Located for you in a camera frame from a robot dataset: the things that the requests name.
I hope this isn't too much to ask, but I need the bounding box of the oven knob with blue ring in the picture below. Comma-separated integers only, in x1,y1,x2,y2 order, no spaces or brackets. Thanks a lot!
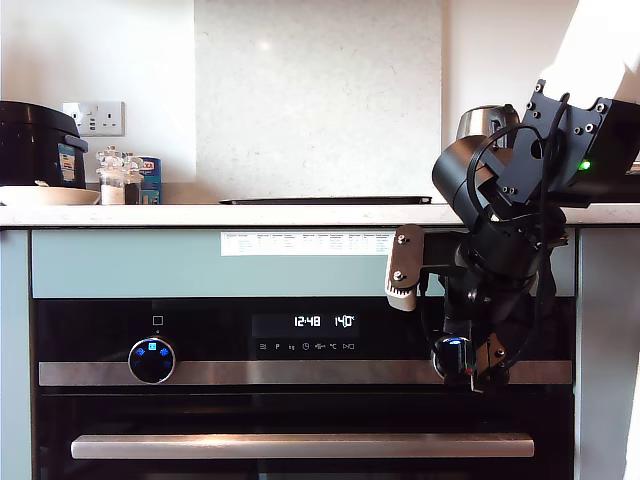
430,335,476,386

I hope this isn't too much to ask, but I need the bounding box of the black built-in oven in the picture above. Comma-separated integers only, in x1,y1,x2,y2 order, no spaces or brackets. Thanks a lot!
30,298,575,480

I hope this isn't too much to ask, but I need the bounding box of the oven knob with blue icons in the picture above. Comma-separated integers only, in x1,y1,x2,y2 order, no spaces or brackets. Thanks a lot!
127,336,177,385

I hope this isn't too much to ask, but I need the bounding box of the pale green cabinet front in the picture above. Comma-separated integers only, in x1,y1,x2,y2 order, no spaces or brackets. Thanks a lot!
0,229,33,480
575,227,626,480

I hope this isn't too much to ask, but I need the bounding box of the white printed label sticker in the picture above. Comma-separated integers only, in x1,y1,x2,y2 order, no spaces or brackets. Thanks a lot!
220,231,396,257

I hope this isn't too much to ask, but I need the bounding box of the black glass hob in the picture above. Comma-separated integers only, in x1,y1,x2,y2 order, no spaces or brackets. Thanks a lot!
218,196,434,206

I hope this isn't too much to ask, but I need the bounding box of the steel electric kettle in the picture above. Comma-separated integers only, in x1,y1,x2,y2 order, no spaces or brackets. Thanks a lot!
455,103,522,151

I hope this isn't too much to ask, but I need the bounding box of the speckled stone splashback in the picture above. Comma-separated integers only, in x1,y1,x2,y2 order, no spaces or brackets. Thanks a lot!
193,0,444,199

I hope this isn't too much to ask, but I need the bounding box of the grey-green filler panel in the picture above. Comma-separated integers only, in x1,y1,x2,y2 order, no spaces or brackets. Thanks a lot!
30,228,576,300

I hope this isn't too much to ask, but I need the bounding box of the blue salt tub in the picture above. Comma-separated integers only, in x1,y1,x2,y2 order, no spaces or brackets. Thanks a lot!
137,156,163,205

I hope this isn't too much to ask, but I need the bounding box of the clear pepper grinder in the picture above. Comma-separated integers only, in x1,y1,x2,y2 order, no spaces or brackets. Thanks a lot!
122,152,144,206

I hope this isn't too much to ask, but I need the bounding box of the white shallow bowl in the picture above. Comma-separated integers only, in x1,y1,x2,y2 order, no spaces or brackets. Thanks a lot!
0,185,102,207

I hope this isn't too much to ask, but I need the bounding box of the black rice cooker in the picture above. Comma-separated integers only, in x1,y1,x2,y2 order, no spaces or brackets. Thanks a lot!
0,101,89,190

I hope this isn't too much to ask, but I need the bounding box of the steel oven door handle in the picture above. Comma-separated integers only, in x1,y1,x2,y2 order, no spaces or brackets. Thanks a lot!
70,433,535,460

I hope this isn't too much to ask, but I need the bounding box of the long black arm cable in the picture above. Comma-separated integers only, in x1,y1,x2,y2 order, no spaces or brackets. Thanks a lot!
499,92,572,381

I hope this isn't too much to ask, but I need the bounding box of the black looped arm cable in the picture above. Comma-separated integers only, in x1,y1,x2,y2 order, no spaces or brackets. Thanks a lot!
465,125,549,226

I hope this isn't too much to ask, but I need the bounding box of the white double wall socket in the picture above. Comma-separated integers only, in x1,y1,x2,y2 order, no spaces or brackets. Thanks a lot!
62,100,126,138

